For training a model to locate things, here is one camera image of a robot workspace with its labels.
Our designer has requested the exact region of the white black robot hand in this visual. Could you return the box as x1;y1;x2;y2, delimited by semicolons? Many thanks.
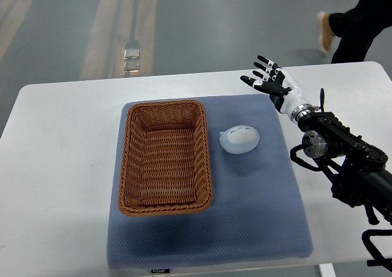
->
240;55;314;123

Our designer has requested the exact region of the brown wicker basket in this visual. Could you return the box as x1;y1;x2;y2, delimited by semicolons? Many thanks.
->
118;100;214;217

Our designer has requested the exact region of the blue quilted cushion mat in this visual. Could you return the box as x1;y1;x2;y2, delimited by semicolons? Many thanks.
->
107;94;313;269

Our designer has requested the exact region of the black frame lower right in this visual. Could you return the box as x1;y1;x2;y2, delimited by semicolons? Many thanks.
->
361;229;391;271

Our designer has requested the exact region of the person in black clothes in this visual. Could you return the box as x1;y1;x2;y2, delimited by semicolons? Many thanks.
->
317;0;391;64

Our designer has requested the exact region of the light blue plush toy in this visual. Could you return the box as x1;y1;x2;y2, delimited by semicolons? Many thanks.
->
219;125;260;154

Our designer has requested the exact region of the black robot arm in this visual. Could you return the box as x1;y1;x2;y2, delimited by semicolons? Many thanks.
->
290;105;391;225

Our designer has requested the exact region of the metal floor socket plate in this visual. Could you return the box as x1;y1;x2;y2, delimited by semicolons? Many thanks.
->
122;40;140;74

